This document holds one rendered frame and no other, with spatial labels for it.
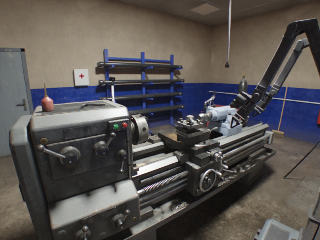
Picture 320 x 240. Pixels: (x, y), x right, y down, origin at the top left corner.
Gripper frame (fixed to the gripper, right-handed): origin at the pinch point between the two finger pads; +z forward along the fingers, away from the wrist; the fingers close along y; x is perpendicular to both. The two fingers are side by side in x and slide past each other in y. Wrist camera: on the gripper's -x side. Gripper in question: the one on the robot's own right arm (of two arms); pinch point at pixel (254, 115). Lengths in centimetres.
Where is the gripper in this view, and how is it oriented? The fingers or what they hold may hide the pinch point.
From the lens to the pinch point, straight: 161.9
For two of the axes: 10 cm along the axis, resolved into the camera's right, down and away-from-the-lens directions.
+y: -7.2, 1.7, -6.7
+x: 6.0, 6.4, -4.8
